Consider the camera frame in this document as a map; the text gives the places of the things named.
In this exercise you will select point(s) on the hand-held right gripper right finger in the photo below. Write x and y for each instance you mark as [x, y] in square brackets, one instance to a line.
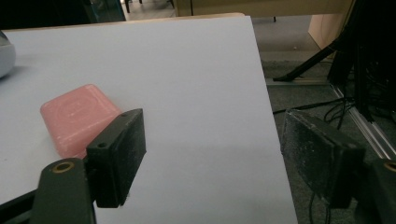
[317, 155]

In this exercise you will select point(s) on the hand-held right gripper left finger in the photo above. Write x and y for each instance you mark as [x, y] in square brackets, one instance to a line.
[115, 157]

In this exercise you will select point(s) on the pink soap bar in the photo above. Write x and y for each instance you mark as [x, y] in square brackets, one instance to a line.
[76, 119]

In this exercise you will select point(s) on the black metal stand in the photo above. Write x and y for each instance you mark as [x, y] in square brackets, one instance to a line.
[358, 56]

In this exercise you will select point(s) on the light wooden cabinet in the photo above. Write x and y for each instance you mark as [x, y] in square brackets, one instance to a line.
[323, 21]

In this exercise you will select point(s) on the white soap dish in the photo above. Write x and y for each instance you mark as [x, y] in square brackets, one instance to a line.
[5, 56]

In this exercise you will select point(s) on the aluminium floor rail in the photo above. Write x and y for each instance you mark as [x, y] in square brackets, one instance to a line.
[362, 121]

